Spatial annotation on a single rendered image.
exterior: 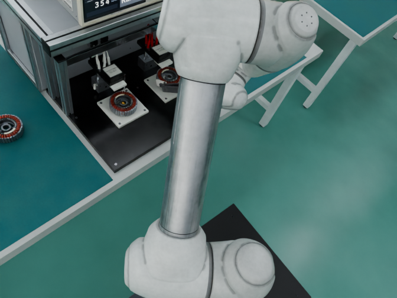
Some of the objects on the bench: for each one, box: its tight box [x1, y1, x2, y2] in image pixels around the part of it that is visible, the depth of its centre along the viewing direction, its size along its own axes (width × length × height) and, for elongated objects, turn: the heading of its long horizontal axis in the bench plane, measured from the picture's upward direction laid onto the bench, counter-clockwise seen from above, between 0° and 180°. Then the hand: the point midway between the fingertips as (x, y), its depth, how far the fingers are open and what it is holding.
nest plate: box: [97, 88, 149, 128], centre depth 141 cm, size 15×15×1 cm
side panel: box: [0, 1, 47, 92], centre depth 131 cm, size 28×3×32 cm, turn 35°
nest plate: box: [144, 74, 177, 103], centre depth 153 cm, size 15×15×1 cm
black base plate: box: [45, 41, 177, 173], centre depth 148 cm, size 47×64×2 cm
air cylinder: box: [138, 53, 157, 72], centre depth 155 cm, size 5×8×6 cm
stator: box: [109, 91, 138, 116], centre depth 139 cm, size 11×11×4 cm
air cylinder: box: [91, 75, 110, 93], centre depth 143 cm, size 5×8×6 cm
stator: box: [156, 66, 180, 83], centre depth 149 cm, size 11×11×4 cm
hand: (169, 77), depth 149 cm, fingers closed on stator, 11 cm apart
